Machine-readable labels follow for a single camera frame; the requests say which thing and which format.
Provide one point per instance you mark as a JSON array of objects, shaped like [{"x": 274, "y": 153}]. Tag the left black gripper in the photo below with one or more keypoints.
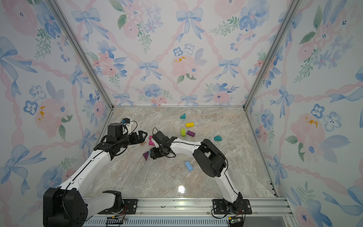
[{"x": 142, "y": 138}]

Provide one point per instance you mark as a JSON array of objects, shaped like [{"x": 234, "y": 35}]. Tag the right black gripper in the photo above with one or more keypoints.
[{"x": 154, "y": 153}]

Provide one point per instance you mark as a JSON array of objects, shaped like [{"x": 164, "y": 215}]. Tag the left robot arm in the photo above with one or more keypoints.
[{"x": 66, "y": 206}]

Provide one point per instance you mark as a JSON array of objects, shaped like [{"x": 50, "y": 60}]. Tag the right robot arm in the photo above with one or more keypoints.
[{"x": 211, "y": 161}]

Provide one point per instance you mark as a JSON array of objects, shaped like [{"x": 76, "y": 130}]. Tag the purple triangular block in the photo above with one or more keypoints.
[{"x": 146, "y": 155}]

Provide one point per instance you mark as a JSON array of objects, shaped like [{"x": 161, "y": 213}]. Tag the lime green small block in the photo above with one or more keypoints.
[{"x": 183, "y": 132}]

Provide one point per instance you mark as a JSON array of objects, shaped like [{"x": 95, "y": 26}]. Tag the dark purple small block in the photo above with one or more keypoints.
[{"x": 190, "y": 133}]

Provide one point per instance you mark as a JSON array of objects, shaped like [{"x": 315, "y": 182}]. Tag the light blue rectangular block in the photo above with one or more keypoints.
[{"x": 189, "y": 166}]

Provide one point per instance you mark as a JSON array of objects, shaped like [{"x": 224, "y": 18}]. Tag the teal wedge block right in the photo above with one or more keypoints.
[{"x": 218, "y": 138}]

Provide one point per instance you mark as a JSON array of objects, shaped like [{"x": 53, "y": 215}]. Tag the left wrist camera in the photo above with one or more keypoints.
[{"x": 128, "y": 125}]

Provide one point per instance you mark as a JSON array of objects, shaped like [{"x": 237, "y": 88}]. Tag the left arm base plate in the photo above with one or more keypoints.
[{"x": 129, "y": 206}]

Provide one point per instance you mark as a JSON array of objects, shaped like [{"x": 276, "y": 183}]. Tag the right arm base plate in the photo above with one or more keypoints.
[{"x": 221, "y": 206}]

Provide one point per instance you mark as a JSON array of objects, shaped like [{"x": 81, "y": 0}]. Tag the left corner aluminium post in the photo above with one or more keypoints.
[{"x": 59, "y": 15}]

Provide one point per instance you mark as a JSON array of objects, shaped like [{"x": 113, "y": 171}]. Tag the corner aluminium post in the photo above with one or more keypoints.
[
  {"x": 291, "y": 12},
  {"x": 59, "y": 15}
]

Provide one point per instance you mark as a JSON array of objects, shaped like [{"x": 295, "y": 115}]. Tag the aluminium front rail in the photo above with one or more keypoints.
[{"x": 198, "y": 212}]

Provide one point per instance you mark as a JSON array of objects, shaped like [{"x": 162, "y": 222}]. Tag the right corner aluminium post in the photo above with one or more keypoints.
[{"x": 291, "y": 12}]

